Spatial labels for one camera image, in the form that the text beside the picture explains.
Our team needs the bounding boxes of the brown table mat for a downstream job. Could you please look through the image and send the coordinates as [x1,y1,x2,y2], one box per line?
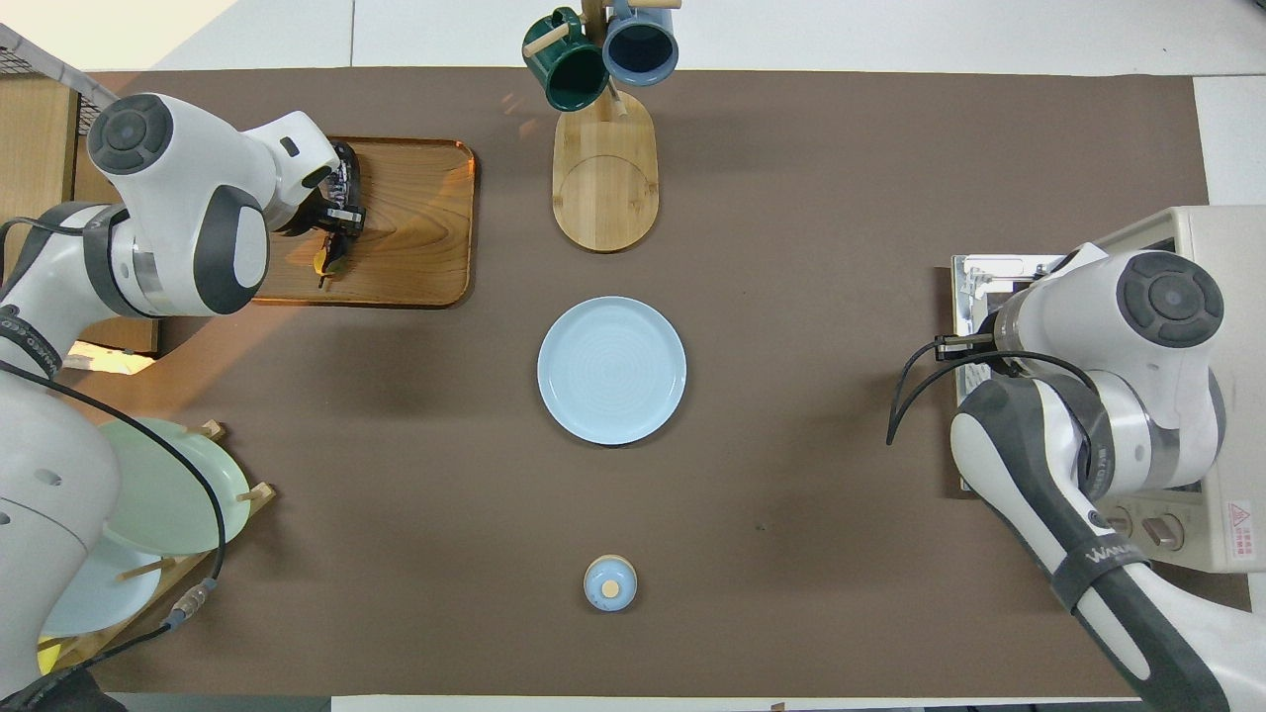
[59,66,1253,699]

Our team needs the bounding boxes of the pale green plate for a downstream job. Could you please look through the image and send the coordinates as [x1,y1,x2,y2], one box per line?
[97,416,252,557]

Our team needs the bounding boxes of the cream toaster oven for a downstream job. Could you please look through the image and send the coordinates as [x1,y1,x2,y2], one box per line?
[1073,205,1266,575]

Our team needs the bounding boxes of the pale blue racked plate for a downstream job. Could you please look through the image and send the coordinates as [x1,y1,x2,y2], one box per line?
[38,537,164,639]

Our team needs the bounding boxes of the small blue lidded jar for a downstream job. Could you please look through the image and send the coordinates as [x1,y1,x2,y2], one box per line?
[583,555,639,613]

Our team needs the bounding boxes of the dark purple eggplant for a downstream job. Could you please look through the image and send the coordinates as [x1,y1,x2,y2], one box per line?
[314,143,364,291]

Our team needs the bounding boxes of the wooden serving tray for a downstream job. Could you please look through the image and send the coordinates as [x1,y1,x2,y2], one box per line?
[249,135,478,309]

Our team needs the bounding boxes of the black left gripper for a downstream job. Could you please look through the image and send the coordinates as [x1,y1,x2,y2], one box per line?
[275,183,367,244]

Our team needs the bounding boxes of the wooden plate rack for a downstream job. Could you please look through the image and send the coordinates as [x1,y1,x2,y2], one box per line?
[40,419,278,677]

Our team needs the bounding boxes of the wooden mug tree stand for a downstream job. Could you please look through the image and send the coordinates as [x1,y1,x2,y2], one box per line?
[522,0,683,254]

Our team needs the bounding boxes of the toaster oven glass door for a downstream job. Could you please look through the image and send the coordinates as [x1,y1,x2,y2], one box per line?
[951,253,1081,497]

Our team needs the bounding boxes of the blue mug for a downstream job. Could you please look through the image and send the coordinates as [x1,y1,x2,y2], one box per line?
[601,0,680,87]

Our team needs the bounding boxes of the light blue round plate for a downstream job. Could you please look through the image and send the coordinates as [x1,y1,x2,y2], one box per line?
[537,296,687,446]

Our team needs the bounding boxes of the wooden shelf with wire basket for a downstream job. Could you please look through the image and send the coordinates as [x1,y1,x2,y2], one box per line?
[0,24,164,377]

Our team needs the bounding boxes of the dark green mug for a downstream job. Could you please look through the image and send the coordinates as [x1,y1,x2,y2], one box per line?
[522,7,610,113]

